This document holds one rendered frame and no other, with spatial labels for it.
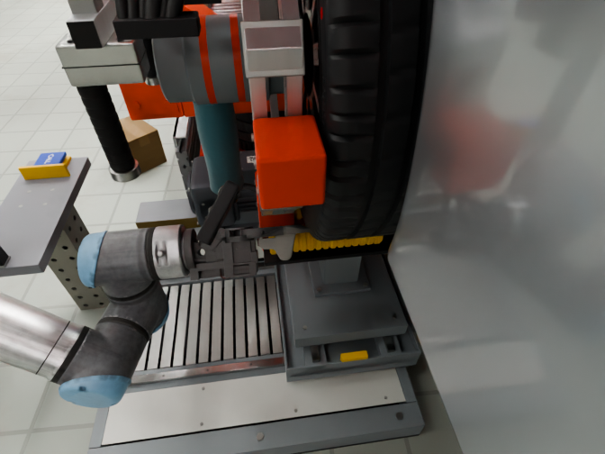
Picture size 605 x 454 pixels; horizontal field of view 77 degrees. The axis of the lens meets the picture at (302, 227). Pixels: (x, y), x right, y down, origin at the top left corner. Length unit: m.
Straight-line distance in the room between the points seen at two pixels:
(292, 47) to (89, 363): 0.53
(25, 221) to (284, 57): 0.88
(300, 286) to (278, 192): 0.70
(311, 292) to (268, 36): 0.78
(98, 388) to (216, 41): 0.55
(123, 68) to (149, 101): 0.72
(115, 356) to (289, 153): 0.45
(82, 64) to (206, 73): 0.19
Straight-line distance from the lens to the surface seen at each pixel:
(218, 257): 0.66
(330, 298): 1.08
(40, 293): 1.65
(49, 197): 1.23
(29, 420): 1.39
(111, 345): 0.71
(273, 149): 0.41
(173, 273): 0.66
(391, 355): 1.08
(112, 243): 0.68
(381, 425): 1.10
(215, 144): 0.90
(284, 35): 0.45
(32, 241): 1.11
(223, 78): 0.67
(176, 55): 0.68
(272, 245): 0.65
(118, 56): 0.55
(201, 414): 1.12
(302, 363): 1.07
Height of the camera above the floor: 1.11
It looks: 45 degrees down
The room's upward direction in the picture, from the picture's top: straight up
